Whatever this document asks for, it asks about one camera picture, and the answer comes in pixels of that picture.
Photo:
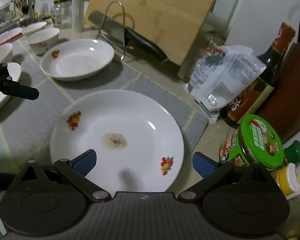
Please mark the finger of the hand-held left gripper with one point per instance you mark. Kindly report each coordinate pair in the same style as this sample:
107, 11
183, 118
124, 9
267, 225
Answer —
20, 91

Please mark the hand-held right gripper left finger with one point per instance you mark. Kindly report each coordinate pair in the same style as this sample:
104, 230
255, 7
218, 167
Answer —
86, 161

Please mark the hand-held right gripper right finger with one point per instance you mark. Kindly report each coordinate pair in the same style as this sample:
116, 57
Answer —
201, 162

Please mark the white floral bowl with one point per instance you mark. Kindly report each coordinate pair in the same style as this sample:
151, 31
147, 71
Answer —
43, 41

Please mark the large white fruit-print plate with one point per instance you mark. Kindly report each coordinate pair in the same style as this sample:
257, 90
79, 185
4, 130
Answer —
130, 120

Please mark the deep white fruit-print plate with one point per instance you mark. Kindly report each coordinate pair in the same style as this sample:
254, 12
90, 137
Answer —
77, 60

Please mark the grey checked placemat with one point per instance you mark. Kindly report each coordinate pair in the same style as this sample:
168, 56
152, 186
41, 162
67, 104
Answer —
27, 120

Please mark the pink plastic basin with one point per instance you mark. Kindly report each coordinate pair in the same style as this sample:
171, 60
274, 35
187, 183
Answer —
5, 36

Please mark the green lid sauce jar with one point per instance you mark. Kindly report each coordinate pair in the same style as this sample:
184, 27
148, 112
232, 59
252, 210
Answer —
259, 137

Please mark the steel sink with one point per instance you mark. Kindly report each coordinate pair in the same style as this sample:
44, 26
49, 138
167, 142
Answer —
5, 26

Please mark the glass jar with green lid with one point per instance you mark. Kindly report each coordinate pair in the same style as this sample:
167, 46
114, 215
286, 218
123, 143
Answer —
61, 15

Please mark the yellow spice bottle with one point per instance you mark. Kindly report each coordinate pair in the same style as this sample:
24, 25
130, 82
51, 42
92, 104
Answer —
286, 180

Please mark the white plastic packet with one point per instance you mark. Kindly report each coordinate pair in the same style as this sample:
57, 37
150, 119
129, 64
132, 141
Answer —
234, 80

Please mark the metal faucet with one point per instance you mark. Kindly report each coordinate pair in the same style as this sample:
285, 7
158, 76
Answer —
30, 2

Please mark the printed plastic packet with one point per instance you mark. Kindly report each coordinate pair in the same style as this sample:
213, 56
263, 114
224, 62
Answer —
202, 70

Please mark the green cap bottle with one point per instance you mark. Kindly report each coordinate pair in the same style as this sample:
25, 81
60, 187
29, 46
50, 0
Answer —
294, 150

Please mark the reddish brown container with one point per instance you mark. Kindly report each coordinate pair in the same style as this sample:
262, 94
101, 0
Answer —
289, 100

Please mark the dark soy sauce bottle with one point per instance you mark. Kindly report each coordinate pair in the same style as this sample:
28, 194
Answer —
269, 65

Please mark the bamboo cutting board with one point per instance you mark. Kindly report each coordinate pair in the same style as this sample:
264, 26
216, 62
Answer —
160, 12

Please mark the white post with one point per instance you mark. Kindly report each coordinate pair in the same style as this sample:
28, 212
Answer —
78, 5

